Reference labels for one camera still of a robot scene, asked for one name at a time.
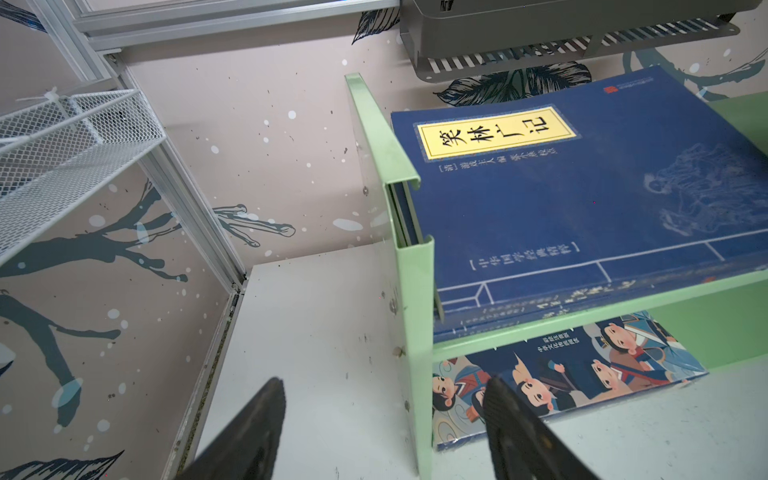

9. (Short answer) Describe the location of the colourful cartoon cover book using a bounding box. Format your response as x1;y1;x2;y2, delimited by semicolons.
432;311;707;450

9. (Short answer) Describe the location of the black hanging wall basket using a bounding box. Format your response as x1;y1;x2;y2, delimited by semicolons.
400;0;761;83

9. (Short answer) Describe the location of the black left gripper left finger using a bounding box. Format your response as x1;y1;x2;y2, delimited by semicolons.
178;377;286;480

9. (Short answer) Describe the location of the green wooden shelf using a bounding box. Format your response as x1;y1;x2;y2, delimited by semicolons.
345;74;767;479

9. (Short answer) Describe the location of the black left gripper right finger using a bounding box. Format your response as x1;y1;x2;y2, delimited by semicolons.
483;377;596;480

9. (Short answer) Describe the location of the dark blue book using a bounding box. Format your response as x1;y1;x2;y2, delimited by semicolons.
433;262;767;343
392;68;767;320

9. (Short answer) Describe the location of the white wire mesh basket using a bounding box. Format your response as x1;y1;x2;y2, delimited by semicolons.
1;89;166;262

